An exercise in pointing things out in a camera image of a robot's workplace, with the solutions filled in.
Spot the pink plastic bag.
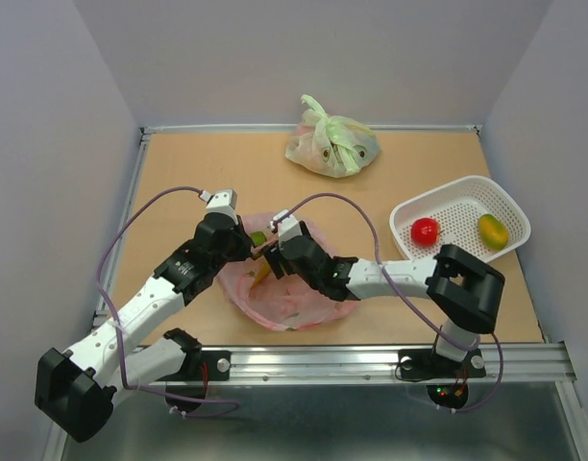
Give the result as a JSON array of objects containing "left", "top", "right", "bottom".
[{"left": 214, "top": 210, "right": 362, "bottom": 332}]

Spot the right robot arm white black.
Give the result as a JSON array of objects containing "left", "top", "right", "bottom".
[{"left": 260, "top": 235, "right": 505, "bottom": 375}]

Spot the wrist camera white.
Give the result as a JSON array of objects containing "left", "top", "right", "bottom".
[
  {"left": 199, "top": 189, "right": 237, "bottom": 217},
  {"left": 269, "top": 209, "right": 304, "bottom": 244}
]

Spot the aluminium frame rail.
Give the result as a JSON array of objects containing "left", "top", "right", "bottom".
[{"left": 90, "top": 339, "right": 576, "bottom": 388}]

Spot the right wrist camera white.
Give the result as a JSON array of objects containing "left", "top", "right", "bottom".
[{"left": 269, "top": 209, "right": 304, "bottom": 244}]

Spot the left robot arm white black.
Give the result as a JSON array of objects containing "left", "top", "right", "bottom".
[{"left": 35, "top": 211, "right": 253, "bottom": 442}]

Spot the green lime fruit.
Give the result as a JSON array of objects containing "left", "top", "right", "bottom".
[{"left": 250, "top": 230, "right": 268, "bottom": 248}]

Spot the white perforated plastic basket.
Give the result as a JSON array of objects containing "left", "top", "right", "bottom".
[{"left": 389, "top": 176, "right": 531, "bottom": 262}]

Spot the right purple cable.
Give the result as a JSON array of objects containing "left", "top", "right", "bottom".
[{"left": 272, "top": 192, "right": 505, "bottom": 417}]

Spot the yellow green mango fruit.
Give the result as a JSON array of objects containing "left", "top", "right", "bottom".
[{"left": 478, "top": 213, "right": 509, "bottom": 251}]

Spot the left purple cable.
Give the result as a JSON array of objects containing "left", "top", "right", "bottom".
[{"left": 95, "top": 185, "right": 241, "bottom": 419}]

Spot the green tied plastic bag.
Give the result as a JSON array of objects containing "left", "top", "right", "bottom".
[{"left": 285, "top": 94, "right": 382, "bottom": 179}]

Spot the purple cable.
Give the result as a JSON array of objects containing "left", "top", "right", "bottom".
[
  {"left": 272, "top": 192, "right": 505, "bottom": 417},
  {"left": 95, "top": 185, "right": 241, "bottom": 419}
]

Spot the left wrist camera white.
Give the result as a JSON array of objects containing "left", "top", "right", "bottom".
[{"left": 199, "top": 189, "right": 237, "bottom": 217}]

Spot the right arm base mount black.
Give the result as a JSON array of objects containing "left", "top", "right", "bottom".
[{"left": 394, "top": 337, "right": 486, "bottom": 413}]

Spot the red apple fruit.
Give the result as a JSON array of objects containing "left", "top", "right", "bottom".
[{"left": 409, "top": 217, "right": 442, "bottom": 248}]

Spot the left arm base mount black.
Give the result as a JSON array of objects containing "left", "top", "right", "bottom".
[{"left": 148, "top": 328, "right": 237, "bottom": 419}]

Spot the yellow banana fruit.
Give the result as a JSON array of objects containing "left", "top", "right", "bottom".
[{"left": 251, "top": 261, "right": 271, "bottom": 288}]

